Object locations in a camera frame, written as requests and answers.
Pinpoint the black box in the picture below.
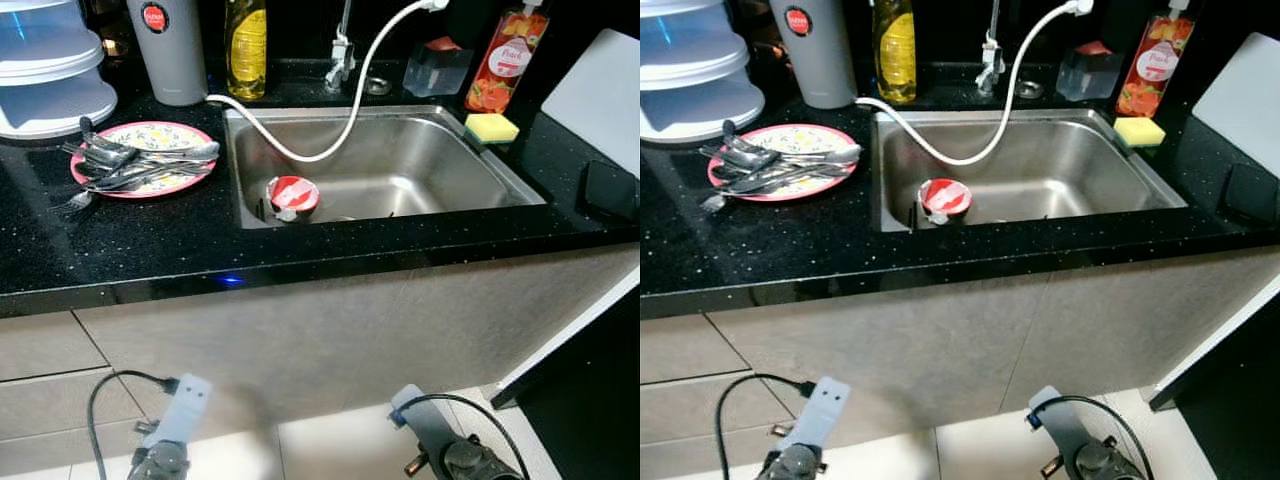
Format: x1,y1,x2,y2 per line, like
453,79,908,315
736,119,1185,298
1225,163,1280,226
583,160,641,223

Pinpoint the black side cabinet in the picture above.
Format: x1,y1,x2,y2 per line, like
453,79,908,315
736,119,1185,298
488,268,641,480
1148,272,1280,480

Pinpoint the yellow sponge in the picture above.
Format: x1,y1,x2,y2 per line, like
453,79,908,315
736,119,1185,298
1113,116,1169,150
463,112,521,146

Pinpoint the white stacked food container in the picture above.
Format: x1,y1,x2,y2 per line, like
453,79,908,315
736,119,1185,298
640,0,766,144
0,0,119,141

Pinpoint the yellow liquid bottle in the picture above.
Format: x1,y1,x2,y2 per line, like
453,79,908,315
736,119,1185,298
872,0,918,105
223,0,269,102

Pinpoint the stainless steel sink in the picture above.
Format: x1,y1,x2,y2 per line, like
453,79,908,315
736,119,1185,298
222,104,548,231
872,108,1191,234

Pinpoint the white cutting board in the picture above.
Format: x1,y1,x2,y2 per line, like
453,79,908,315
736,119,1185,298
540,28,641,179
1190,33,1280,181

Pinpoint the chrome faucet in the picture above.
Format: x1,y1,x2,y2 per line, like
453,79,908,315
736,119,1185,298
326,0,359,94
977,0,1009,97

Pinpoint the red bowl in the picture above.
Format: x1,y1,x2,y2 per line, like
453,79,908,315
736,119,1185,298
265,175,322,223
917,178,973,226

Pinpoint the white flexible hose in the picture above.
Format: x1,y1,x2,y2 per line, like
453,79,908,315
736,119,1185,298
205,0,451,164
855,0,1096,167

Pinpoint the floral plate pink rim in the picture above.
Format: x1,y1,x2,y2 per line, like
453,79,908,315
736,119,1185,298
70,120,218,200
707,123,859,203

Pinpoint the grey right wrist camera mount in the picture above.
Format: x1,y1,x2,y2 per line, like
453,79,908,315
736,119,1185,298
1027,386,1096,466
388,384,456,466

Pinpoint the clear dispenser red top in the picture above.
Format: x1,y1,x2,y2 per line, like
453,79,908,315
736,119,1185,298
1056,40,1125,102
403,36,474,98

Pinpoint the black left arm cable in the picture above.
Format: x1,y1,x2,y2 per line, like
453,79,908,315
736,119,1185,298
87,370,181,480
713,373,819,480

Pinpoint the grey cabinet panel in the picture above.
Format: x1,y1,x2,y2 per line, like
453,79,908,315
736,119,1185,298
705,245,1280,423
75,245,641,426

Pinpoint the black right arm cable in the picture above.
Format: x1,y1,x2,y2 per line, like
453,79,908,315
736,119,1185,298
1035,394,1151,480
400,393,531,480

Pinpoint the grey thermos jug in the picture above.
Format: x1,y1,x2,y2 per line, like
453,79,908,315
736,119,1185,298
770,0,859,110
125,0,211,108

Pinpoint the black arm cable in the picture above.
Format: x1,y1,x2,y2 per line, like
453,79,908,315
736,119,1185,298
87,370,181,480
400,393,531,480
1035,394,1151,480
713,373,819,480

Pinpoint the grey drawer front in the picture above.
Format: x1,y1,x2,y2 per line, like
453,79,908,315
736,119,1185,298
0,370,151,443
640,375,771,441
0,312,109,383
640,315,736,386

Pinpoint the peach dish soap bottle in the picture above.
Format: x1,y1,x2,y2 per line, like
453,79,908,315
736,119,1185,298
1115,0,1198,119
464,0,551,114

